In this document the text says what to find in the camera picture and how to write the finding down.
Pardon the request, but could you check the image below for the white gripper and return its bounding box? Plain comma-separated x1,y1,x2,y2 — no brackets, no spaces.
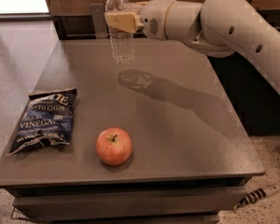
105,0,174,40

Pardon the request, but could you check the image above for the clear plastic water bottle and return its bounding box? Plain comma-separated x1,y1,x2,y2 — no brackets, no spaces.
105,0,134,64

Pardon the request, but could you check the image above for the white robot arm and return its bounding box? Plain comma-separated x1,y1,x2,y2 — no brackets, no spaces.
105,0,280,95

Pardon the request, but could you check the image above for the blue potato chip bag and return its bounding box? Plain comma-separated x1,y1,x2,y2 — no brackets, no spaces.
8,89,77,155

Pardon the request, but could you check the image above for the red apple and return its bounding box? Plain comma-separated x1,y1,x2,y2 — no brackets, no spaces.
95,128,133,166

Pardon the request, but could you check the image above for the grey table drawer unit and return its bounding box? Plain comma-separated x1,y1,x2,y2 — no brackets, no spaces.
9,178,245,224

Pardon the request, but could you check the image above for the left metal rail bracket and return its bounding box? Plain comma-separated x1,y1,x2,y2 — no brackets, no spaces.
91,4,108,39

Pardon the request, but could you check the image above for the striped black white cable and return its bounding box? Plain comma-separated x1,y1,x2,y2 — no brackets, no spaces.
233,185,280,210

